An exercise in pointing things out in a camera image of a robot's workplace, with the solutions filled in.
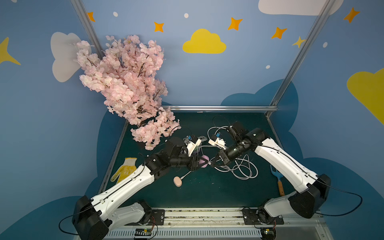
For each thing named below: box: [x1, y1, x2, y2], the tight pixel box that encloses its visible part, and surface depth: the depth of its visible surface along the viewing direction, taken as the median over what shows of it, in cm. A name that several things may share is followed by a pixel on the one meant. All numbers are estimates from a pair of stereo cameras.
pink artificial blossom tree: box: [75, 35, 181, 151], surface depth 69 cm
